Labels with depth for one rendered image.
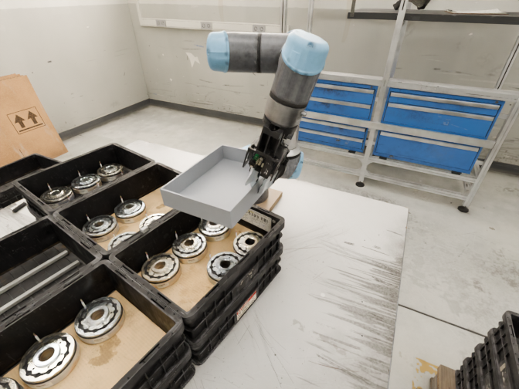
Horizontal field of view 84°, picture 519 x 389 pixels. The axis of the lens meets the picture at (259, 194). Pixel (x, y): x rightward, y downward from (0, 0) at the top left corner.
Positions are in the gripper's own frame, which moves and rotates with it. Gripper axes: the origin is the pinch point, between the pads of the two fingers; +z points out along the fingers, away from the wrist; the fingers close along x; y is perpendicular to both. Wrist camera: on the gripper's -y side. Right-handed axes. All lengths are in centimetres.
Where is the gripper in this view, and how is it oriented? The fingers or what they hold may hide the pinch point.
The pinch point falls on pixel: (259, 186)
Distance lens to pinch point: 72.5
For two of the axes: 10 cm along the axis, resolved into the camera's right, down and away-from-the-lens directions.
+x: 8.8, 4.5, -1.3
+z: -2.7, 7.1, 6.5
